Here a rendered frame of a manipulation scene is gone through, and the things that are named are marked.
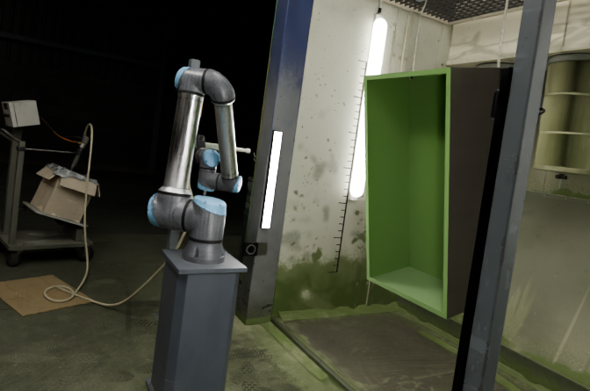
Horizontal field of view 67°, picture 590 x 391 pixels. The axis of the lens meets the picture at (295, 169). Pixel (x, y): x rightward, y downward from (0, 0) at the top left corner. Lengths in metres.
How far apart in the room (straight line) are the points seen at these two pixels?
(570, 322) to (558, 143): 1.05
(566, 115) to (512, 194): 2.14
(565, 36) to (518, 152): 2.22
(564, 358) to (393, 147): 1.49
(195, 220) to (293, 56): 1.37
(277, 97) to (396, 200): 0.98
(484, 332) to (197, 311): 1.22
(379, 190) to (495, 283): 1.66
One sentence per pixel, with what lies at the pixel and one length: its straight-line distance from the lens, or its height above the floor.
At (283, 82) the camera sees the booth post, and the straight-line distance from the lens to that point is 2.87.
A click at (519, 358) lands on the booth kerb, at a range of 3.12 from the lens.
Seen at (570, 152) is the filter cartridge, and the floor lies 1.38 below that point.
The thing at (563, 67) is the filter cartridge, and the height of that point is 1.90.
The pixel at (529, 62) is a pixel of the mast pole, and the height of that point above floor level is 1.44.
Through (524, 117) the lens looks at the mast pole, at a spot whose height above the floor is 1.32.
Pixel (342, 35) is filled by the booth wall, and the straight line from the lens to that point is 3.14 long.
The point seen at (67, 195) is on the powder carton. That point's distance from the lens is 4.02.
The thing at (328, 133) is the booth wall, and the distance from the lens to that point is 3.05.
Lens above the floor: 1.20
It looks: 3 degrees down
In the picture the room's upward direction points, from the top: 8 degrees clockwise
